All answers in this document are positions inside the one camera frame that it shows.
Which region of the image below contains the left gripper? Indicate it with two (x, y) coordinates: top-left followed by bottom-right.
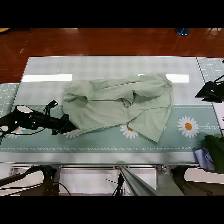
(43, 114), (78, 136)

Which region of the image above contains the pale green shirt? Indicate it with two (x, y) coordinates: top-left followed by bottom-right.
(61, 73), (175, 144)

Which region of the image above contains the blue purple garment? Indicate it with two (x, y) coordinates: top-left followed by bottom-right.
(192, 147), (215, 173)

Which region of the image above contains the dark green garment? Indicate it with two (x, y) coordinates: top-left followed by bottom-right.
(202, 133), (224, 178)

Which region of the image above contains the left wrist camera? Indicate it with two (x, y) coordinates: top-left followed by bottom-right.
(42, 99), (60, 117)

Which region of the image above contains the silver frame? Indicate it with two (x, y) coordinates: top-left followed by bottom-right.
(9, 162), (202, 196)

